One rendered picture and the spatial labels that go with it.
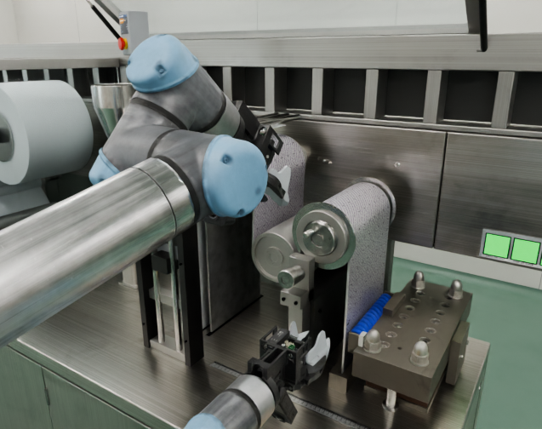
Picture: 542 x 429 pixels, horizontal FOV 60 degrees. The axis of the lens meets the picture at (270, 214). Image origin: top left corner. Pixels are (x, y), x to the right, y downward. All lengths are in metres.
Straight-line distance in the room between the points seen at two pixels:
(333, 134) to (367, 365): 0.61
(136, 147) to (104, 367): 0.81
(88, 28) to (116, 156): 5.20
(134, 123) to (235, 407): 0.41
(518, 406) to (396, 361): 1.75
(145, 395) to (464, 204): 0.86
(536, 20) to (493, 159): 2.37
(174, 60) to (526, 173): 0.85
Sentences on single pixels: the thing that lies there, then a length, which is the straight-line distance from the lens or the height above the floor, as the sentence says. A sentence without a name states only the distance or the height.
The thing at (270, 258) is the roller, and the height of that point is 1.17.
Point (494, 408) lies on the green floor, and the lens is 2.67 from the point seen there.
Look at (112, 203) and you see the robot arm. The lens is 0.39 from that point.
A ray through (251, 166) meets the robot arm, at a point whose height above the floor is 1.51.
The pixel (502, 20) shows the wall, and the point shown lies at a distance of 3.52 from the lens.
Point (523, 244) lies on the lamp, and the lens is 1.22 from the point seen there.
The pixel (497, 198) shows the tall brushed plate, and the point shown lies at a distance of 1.20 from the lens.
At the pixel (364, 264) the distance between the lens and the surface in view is 1.07.
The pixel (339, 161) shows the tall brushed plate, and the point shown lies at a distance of 1.29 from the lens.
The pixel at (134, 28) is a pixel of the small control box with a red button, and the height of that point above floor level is 1.67.
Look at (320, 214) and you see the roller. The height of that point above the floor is 1.30.
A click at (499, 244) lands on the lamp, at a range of 1.22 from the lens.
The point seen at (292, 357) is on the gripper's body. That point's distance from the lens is 0.80.
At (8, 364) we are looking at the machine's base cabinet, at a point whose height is 0.75.
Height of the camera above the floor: 1.61
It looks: 19 degrees down
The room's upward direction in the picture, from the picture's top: straight up
